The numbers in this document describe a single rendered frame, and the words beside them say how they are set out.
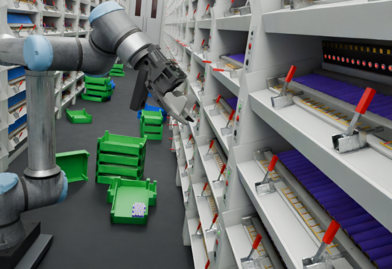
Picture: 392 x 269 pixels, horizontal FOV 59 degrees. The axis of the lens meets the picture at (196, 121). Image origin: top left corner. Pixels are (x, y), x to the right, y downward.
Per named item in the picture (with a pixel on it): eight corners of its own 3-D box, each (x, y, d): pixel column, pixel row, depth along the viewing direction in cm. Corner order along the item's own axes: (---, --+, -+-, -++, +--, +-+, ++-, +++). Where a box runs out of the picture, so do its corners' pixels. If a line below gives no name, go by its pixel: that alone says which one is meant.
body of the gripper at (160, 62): (178, 80, 83) (146, 42, 84) (155, 103, 86) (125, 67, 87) (189, 77, 90) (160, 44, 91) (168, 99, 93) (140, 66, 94)
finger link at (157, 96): (168, 109, 83) (148, 81, 85) (164, 113, 84) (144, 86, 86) (178, 108, 87) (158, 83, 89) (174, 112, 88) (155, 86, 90)
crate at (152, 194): (106, 202, 213) (107, 191, 211) (110, 188, 232) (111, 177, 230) (155, 206, 217) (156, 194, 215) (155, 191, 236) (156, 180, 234)
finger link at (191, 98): (206, 110, 87) (181, 84, 87) (190, 125, 90) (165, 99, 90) (209, 107, 90) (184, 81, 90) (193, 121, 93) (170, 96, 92)
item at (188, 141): (192, 184, 183) (186, 160, 179) (183, 145, 241) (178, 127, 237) (229, 174, 184) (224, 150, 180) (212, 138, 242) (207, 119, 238)
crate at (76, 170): (38, 184, 224) (43, 189, 219) (39, 155, 219) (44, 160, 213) (83, 176, 244) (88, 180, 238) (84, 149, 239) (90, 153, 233)
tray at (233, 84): (242, 101, 101) (236, 69, 98) (210, 73, 159) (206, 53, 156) (308, 85, 102) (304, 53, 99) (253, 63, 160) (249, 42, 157)
